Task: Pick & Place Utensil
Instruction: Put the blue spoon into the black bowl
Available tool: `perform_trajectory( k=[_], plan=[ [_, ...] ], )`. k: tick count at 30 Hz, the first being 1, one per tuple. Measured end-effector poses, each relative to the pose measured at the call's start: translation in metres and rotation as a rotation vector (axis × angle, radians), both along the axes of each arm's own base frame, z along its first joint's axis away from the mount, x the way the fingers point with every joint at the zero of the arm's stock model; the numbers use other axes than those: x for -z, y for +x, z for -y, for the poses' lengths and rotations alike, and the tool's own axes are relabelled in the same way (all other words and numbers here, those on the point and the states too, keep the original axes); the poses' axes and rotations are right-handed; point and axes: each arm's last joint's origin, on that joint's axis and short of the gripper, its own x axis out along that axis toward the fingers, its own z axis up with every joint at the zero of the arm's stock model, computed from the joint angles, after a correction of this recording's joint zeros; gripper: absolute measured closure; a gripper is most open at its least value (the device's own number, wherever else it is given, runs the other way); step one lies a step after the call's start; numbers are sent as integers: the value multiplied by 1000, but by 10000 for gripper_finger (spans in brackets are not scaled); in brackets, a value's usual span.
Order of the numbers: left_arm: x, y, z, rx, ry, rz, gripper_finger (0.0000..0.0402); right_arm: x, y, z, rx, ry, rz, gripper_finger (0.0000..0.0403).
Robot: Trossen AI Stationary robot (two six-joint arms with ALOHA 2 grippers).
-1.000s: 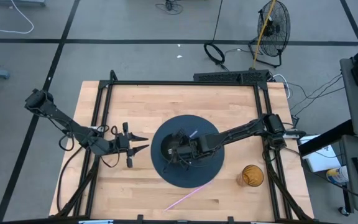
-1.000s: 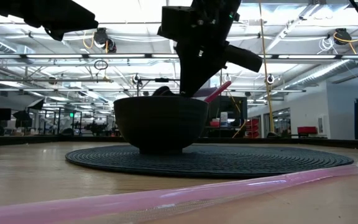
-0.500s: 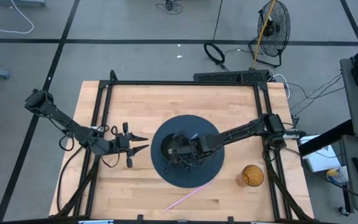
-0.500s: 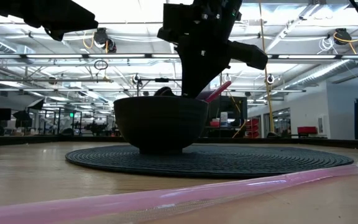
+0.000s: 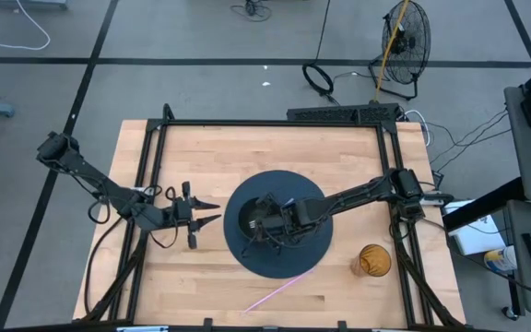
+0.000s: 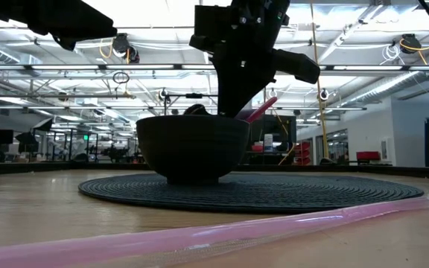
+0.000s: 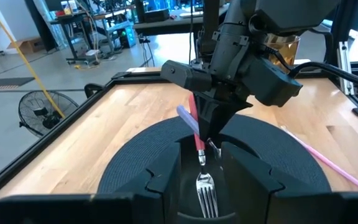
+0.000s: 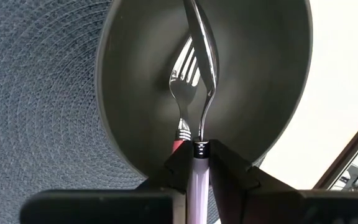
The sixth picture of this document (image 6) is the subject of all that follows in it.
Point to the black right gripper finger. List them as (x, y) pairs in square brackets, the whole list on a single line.
[(197, 110), (237, 97)]

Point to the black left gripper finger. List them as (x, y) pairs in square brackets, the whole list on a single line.
[(58, 18)]

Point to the red plastic spoon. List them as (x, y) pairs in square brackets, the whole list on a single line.
[(263, 108)]

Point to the black bowl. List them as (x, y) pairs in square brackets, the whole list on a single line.
[(192, 149)]

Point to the round dark woven placemat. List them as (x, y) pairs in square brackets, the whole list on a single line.
[(292, 193)]

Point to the long pink straw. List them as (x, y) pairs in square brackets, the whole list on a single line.
[(162, 242)]

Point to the small round ceiling reel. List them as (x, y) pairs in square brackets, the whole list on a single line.
[(324, 94), (273, 93), (163, 95)]

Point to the large black monitor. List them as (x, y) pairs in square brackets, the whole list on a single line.
[(278, 130)]

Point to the orange plastic container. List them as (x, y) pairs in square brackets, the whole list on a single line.
[(257, 147)]

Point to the white plastic container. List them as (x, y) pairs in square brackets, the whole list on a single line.
[(268, 142)]

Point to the red storage bin rack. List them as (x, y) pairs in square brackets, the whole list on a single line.
[(303, 152)]

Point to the black lamp shade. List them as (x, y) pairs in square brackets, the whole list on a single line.
[(44, 125)]

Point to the red box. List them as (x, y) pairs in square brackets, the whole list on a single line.
[(368, 155)]

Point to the black metal gantry frame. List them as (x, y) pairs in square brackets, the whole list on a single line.
[(194, 95)]

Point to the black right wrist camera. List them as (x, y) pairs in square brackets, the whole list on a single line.
[(298, 66)]

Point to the black table edge rail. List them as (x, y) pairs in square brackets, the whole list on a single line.
[(50, 167)]

